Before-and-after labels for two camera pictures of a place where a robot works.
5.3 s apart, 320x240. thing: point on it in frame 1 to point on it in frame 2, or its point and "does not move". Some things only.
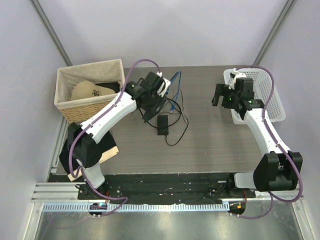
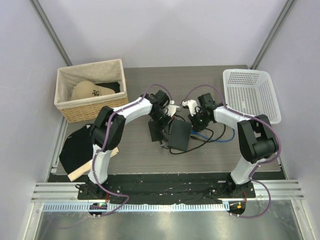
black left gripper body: (155, 103) to (161, 119)
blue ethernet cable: (167, 91) to (206, 137)
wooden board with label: (102, 157) does not move
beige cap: (87, 89) does not move
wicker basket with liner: (81, 89) does not move
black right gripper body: (229, 97) to (199, 120)
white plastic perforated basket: (265, 90) does not move
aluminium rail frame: (64, 197) does not move
